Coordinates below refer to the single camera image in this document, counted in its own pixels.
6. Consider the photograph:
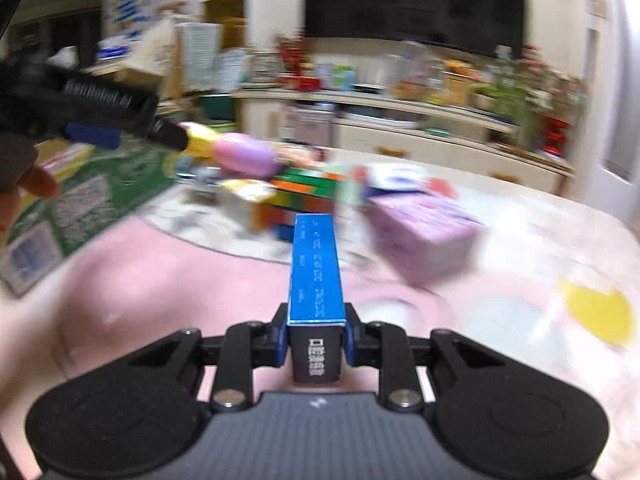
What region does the cream tv cabinet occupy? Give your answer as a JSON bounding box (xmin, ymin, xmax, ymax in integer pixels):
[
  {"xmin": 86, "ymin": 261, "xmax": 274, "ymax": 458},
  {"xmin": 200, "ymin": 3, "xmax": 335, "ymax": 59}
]
[{"xmin": 232, "ymin": 86, "xmax": 575, "ymax": 196}]

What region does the red flat box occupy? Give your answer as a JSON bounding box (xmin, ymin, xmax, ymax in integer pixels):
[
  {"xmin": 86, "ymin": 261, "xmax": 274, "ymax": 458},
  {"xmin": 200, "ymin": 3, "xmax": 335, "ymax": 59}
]
[{"xmin": 278, "ymin": 74, "xmax": 321, "ymax": 92}]

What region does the potted flower plant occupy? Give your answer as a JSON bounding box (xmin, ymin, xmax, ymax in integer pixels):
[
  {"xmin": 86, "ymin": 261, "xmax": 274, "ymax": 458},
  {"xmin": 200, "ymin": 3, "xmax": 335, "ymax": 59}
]
[{"xmin": 474, "ymin": 44, "xmax": 588, "ymax": 157}]

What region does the beige tote bag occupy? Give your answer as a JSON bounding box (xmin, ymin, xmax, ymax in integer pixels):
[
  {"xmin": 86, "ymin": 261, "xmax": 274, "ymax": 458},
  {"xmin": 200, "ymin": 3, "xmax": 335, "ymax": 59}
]
[{"xmin": 122, "ymin": 11, "xmax": 191, "ymax": 89}]

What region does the red vase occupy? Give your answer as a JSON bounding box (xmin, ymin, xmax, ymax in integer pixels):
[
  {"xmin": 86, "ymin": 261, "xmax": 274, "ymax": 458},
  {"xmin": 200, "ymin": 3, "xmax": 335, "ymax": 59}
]
[{"xmin": 541, "ymin": 117, "xmax": 570, "ymax": 158}]

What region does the black flat screen television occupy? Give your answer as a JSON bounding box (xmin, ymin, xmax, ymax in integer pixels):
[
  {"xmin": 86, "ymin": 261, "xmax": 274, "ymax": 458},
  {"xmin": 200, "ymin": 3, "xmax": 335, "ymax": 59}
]
[{"xmin": 304, "ymin": 0, "xmax": 525, "ymax": 56}]

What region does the rubik's cube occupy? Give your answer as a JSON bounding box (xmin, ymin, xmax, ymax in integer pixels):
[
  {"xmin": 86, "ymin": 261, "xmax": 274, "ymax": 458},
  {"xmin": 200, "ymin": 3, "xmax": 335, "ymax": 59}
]
[{"xmin": 260, "ymin": 168, "xmax": 348, "ymax": 242}]

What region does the long blue box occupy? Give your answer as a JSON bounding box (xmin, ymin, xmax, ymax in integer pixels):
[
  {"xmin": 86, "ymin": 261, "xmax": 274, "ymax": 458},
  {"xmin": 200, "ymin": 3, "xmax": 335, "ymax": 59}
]
[{"xmin": 286, "ymin": 214, "xmax": 346, "ymax": 385}]

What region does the person's left hand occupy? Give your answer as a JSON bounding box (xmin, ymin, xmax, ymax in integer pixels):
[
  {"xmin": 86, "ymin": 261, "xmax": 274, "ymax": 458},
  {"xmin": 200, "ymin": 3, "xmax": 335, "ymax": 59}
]
[{"xmin": 1, "ymin": 133, "xmax": 60, "ymax": 242}]

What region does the red berry branch decoration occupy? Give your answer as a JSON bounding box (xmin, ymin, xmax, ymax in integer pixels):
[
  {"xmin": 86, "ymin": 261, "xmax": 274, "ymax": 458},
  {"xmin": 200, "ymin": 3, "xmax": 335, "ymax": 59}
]
[{"xmin": 274, "ymin": 29, "xmax": 306, "ymax": 76}]

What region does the open cardboard box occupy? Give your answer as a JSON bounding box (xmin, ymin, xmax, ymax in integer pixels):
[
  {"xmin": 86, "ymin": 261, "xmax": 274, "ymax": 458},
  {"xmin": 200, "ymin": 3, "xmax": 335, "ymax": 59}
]
[{"xmin": 1, "ymin": 138, "xmax": 180, "ymax": 296}]

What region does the pink cartoon box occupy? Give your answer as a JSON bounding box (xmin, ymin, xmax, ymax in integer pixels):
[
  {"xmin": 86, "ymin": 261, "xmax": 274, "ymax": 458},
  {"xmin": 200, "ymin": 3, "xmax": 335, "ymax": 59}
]
[{"xmin": 366, "ymin": 193, "xmax": 485, "ymax": 287}]

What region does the white purple small box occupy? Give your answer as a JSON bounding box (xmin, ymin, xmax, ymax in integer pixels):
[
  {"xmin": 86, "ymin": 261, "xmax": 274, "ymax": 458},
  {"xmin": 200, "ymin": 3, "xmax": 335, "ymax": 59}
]
[{"xmin": 358, "ymin": 162, "xmax": 430, "ymax": 200}]

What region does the pink yellow doll toy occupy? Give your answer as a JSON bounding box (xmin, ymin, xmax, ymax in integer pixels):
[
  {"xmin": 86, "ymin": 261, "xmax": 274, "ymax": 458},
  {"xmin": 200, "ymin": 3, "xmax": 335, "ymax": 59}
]
[{"xmin": 180, "ymin": 122, "xmax": 323, "ymax": 179}]

